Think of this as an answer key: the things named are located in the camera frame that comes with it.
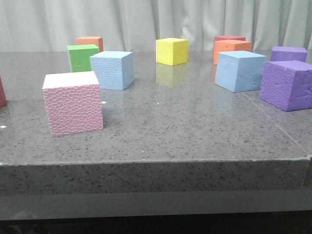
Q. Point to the smooth light blue block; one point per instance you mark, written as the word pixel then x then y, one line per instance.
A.
pixel 239 71

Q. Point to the orange block right side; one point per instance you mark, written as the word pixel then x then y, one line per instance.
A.
pixel 230 45

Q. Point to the near purple foam block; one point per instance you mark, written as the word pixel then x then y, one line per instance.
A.
pixel 287 85

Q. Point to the orange block far left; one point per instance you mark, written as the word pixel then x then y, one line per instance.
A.
pixel 96 40

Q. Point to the red block far right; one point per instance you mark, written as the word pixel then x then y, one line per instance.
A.
pixel 225 37

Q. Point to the pink foam block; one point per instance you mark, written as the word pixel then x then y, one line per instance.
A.
pixel 72 103

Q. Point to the yellow foam block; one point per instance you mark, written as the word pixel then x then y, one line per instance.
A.
pixel 172 51

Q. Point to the dark red block left edge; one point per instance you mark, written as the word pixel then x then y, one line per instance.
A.
pixel 3 100

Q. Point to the green foam block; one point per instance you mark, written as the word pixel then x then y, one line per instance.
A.
pixel 79 56

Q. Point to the purple foam block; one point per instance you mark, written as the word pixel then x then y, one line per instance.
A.
pixel 287 85
pixel 285 53

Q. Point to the orange block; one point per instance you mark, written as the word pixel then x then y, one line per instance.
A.
pixel 230 45
pixel 96 40

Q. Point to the far purple foam block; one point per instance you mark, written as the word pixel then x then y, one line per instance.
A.
pixel 285 53

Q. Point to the grey curtain backdrop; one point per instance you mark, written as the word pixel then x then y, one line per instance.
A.
pixel 135 25

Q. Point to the textured light blue block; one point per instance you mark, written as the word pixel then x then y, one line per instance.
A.
pixel 114 69

